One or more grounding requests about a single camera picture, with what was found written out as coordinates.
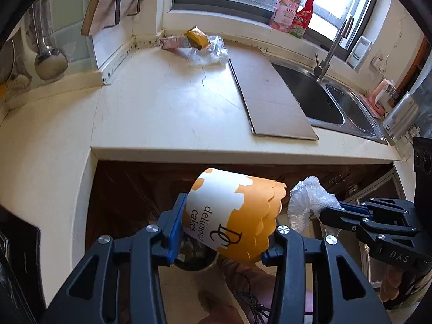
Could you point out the wooden cutting board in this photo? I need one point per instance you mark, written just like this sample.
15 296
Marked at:
108 3

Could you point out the stainless steel sink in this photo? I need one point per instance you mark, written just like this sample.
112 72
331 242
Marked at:
303 91

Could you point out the person's right hand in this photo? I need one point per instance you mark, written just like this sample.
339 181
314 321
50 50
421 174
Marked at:
389 283

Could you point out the brown cardboard sheet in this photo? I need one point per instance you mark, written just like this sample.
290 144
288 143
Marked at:
270 101

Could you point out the orange and white paper cup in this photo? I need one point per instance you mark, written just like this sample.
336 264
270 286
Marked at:
229 209

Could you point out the black round trash bin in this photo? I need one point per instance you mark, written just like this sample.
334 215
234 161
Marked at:
195 264

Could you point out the steel skimmer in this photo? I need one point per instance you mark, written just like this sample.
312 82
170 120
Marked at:
6 64

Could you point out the white plastic slicer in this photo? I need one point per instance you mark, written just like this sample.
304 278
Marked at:
359 54

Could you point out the steel faucet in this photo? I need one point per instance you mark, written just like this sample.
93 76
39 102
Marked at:
332 50

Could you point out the black gas stove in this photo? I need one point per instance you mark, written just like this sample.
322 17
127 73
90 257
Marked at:
20 270

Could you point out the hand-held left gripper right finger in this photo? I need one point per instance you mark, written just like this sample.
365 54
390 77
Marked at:
287 243

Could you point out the pink detergent pouch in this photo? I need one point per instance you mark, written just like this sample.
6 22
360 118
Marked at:
283 13

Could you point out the orange snack bag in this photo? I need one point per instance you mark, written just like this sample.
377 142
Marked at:
197 37

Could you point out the clear plastic wrap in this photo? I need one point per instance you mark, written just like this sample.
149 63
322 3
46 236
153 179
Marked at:
209 55
303 195

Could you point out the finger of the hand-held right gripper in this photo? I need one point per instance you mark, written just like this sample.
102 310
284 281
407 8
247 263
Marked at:
341 219
352 207

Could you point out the steel ladle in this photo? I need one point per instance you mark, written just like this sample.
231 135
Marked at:
50 64

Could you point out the person's foot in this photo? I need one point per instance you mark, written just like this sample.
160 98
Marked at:
243 280

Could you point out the white wall socket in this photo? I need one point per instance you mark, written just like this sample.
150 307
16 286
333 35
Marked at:
379 64

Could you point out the pink plastic container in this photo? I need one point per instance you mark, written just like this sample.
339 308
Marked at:
381 94

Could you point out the dark window frame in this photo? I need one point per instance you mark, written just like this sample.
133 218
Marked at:
236 10

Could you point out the pink snack wrapper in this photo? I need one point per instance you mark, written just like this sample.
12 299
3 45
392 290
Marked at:
173 42

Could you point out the steel kettle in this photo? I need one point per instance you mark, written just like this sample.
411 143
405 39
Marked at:
401 118

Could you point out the red spray bottle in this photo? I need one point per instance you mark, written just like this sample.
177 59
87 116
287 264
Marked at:
302 20

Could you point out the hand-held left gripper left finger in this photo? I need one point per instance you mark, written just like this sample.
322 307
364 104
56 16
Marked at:
173 227

